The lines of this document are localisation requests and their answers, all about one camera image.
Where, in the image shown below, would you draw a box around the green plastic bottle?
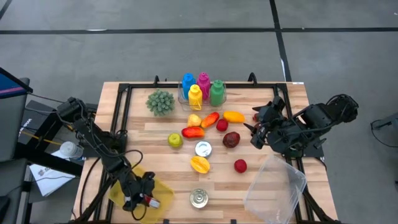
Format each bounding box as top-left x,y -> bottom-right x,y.
210,79 -> 225,107

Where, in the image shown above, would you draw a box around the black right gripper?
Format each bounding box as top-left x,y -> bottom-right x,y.
243,95 -> 287,136

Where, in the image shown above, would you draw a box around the yellow toy starfruit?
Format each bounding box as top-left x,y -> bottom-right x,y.
190,155 -> 211,175

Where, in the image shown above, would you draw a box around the clear plastic bin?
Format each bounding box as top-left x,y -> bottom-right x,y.
243,154 -> 308,224

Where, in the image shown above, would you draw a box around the black floor cable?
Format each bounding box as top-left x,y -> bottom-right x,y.
369,118 -> 398,149

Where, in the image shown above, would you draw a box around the pink plastic bottle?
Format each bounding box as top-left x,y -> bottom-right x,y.
197,72 -> 211,100

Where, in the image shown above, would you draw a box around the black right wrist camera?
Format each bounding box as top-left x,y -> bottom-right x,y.
249,130 -> 266,150

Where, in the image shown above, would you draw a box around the green toy apple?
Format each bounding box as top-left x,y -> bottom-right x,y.
167,133 -> 184,149

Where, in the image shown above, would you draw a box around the black box with white print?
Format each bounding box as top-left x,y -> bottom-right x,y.
17,99 -> 68,150

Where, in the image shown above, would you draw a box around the monitor with blue screen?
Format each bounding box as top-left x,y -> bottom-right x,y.
0,67 -> 34,100

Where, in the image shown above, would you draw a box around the blue plastic bottle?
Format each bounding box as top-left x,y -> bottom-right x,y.
182,72 -> 197,100

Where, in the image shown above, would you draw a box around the yellow plastic bottle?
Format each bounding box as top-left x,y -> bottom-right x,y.
187,84 -> 203,111

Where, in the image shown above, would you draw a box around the clear plastic bottle tray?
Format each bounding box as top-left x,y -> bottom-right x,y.
177,81 -> 228,113

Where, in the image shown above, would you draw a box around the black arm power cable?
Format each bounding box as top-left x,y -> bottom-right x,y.
79,157 -> 103,217

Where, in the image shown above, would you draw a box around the blue label salmon can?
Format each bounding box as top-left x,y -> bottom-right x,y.
189,188 -> 210,209

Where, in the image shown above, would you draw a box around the white paper sheets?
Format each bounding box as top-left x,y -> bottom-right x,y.
29,151 -> 77,198

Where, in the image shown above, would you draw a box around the translucent yellow plastic bin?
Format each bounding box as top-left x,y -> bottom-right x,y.
108,164 -> 175,224

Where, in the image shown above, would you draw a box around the black metal table frame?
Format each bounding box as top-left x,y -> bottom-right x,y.
71,72 -> 341,224

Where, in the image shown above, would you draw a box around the green artificial plant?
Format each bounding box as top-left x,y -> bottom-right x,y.
145,88 -> 176,118

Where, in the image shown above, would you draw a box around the small red toy apple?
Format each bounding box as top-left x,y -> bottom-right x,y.
216,118 -> 229,133

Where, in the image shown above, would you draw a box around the pale yellow toy pear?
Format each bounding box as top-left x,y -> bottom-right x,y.
187,113 -> 202,128

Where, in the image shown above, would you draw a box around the red label food can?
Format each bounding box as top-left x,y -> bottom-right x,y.
142,194 -> 162,209

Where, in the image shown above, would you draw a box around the black label food can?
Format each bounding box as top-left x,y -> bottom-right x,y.
194,140 -> 213,158

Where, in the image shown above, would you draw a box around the red yellow toy mango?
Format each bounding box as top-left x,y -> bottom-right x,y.
181,126 -> 206,139

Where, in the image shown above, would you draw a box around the black stand beam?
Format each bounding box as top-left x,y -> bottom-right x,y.
15,142 -> 85,177

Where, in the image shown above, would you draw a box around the yellow orange toy mango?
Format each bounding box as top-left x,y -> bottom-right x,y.
223,111 -> 246,124

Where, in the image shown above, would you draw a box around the dark maroon toy fruit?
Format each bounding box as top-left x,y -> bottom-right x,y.
222,131 -> 241,149

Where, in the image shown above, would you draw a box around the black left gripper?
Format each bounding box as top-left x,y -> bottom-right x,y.
119,170 -> 160,213

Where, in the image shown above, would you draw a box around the orange red toy mango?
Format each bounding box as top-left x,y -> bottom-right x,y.
200,111 -> 221,129

